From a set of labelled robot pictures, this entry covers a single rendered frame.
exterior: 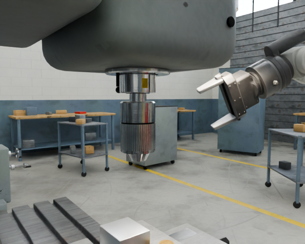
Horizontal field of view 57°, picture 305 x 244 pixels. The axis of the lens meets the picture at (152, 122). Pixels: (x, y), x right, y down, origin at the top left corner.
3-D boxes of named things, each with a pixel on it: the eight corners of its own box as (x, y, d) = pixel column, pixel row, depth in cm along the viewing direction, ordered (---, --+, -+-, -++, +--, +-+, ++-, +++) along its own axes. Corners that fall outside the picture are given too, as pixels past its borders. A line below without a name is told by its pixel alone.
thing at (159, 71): (145, 77, 43) (145, 72, 43) (183, 74, 36) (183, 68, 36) (93, 75, 38) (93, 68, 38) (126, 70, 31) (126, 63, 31)
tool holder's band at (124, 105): (161, 109, 36) (161, 101, 36) (126, 109, 34) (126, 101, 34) (147, 107, 41) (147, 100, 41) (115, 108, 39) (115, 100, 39)
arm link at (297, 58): (266, 90, 74) (302, 70, 75) (291, 93, 64) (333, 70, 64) (250, 50, 72) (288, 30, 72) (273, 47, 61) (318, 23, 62)
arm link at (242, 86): (226, 113, 75) (265, 92, 76) (245, 126, 67) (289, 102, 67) (211, 71, 70) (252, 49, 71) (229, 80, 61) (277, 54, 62)
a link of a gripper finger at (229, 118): (214, 128, 69) (236, 116, 69) (209, 124, 72) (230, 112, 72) (217, 133, 70) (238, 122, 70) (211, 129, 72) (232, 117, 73)
